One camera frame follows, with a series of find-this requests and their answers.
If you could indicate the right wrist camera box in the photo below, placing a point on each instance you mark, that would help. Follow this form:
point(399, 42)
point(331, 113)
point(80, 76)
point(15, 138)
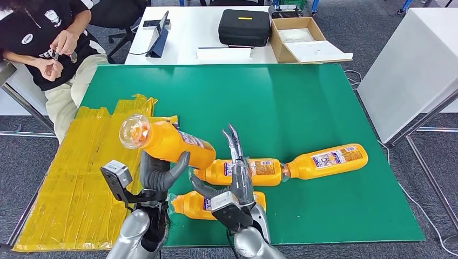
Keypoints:
point(227, 211)

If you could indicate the yellow plastic sheet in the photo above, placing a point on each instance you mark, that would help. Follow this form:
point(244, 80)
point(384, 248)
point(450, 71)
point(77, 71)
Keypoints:
point(78, 186)

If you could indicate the green plastic crate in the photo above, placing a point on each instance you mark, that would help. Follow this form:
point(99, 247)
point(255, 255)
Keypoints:
point(293, 3)

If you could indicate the white paper sheet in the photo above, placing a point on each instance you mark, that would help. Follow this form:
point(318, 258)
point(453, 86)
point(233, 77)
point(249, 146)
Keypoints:
point(222, 54)

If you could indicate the black phone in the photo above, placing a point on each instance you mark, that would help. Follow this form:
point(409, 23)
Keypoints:
point(149, 24)

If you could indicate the open cardboard box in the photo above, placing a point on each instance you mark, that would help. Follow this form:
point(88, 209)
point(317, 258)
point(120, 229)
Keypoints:
point(276, 44)

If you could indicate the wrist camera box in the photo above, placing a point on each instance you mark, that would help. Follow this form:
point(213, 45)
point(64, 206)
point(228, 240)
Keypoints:
point(227, 211)
point(116, 177)

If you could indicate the person's left hand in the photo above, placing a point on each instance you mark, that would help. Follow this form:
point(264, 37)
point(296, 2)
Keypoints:
point(65, 43)

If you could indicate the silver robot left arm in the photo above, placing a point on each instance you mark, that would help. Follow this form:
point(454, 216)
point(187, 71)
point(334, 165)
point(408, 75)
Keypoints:
point(130, 232)

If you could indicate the person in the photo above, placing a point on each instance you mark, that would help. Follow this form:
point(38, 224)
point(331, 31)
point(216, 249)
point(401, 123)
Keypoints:
point(35, 32)

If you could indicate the black device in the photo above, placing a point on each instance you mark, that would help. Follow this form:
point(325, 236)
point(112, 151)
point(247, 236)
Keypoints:
point(284, 12)

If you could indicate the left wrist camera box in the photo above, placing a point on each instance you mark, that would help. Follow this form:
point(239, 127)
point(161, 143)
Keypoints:
point(116, 177)

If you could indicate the black zip case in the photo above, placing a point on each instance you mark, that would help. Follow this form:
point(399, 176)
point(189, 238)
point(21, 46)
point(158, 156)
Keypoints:
point(243, 32)

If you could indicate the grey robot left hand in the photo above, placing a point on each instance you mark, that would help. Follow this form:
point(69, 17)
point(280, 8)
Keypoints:
point(157, 177)

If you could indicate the white desk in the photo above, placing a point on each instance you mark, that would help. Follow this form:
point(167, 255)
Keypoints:
point(189, 35)

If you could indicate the white table with metal legs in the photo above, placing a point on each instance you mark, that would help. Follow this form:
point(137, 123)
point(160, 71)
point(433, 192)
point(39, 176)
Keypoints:
point(7, 71)
point(411, 71)

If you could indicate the white padding bag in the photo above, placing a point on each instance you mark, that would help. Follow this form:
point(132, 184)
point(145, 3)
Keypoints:
point(295, 35)

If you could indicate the orange detergent bottle clear cap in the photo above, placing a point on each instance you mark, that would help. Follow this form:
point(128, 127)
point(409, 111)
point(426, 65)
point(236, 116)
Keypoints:
point(300, 169)
point(168, 143)
point(189, 207)
point(216, 171)

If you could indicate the person's right forearm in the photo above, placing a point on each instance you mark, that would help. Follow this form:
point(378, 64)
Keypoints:
point(19, 57)

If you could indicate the white flat sheet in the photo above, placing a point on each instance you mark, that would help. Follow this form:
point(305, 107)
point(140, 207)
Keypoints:
point(315, 52)

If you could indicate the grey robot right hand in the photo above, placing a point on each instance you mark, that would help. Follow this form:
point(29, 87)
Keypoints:
point(241, 186)

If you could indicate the person's right hand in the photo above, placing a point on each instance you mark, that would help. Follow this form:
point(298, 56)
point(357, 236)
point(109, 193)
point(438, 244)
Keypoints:
point(50, 68)

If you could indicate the black office chair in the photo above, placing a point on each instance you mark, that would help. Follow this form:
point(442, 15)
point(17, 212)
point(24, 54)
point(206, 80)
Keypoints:
point(118, 14)

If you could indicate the tablet with blue cover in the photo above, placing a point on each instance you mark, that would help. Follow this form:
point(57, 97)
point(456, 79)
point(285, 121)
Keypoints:
point(160, 43)

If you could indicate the person's left forearm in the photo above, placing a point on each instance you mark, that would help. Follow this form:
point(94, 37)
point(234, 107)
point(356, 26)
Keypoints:
point(82, 21)

